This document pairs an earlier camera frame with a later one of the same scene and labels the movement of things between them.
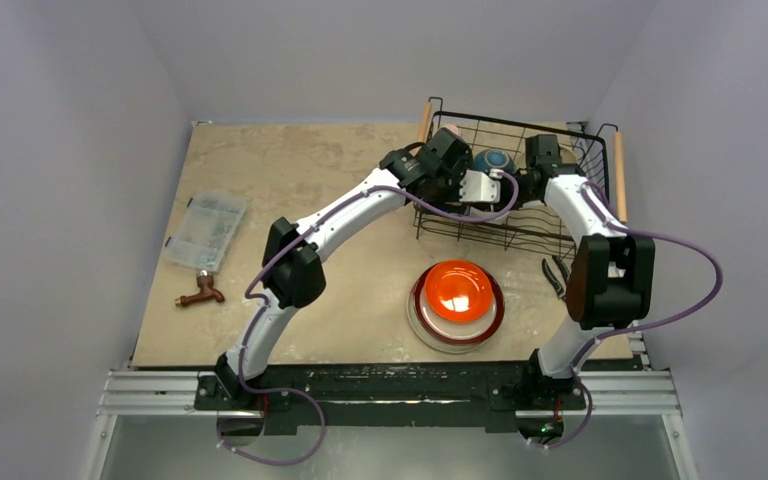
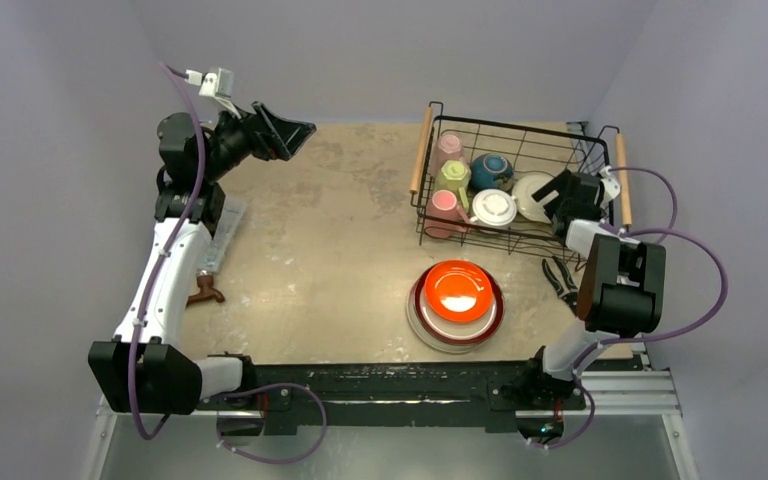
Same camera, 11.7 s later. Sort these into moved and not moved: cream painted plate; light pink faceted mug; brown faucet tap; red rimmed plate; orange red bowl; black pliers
Moved: light pink faceted mug; cream painted plate
Not moved: red rimmed plate; black pliers; orange red bowl; brown faucet tap
